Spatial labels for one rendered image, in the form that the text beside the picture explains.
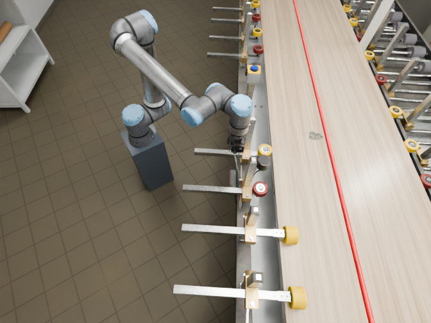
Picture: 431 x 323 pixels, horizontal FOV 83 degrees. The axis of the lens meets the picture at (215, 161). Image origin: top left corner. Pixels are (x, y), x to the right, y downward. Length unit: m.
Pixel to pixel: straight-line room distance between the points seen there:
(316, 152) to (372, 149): 0.34
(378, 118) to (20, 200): 2.92
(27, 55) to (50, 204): 2.15
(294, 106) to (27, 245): 2.32
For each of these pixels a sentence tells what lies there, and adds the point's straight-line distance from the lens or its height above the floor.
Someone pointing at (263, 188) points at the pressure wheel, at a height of 0.90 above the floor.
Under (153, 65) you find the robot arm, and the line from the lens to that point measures 1.15.
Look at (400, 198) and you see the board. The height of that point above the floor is 0.90.
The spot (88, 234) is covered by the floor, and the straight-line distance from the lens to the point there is 2.36.
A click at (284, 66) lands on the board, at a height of 0.90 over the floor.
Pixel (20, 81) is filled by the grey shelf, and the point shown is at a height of 0.13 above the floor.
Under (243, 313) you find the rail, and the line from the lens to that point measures 1.36.
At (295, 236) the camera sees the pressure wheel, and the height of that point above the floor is 0.98.
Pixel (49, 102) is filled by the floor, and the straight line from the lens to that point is 3.49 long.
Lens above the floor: 2.05
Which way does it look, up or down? 57 degrees down
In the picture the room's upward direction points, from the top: 2 degrees clockwise
